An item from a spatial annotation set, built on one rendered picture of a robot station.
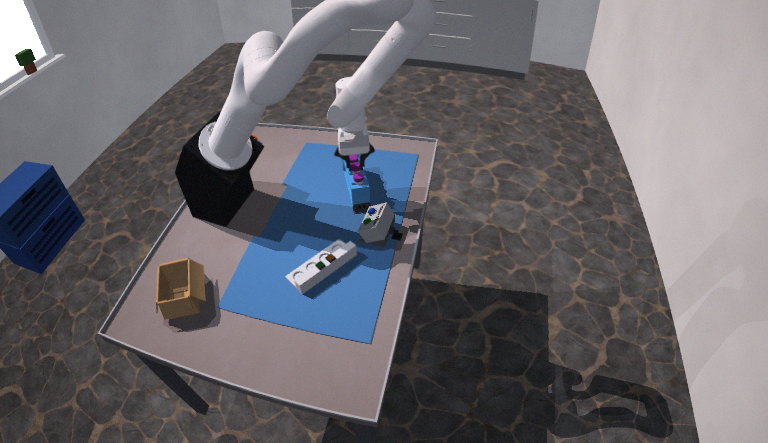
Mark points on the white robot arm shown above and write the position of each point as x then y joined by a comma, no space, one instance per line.
268,82

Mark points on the grey control panel with blue and green buttons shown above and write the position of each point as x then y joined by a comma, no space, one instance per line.
378,225

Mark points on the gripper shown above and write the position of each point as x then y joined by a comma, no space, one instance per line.
353,151

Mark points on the blue flat mat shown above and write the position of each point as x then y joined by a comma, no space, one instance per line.
314,211

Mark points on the open brown cardboard box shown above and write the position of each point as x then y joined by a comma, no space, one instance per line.
176,279

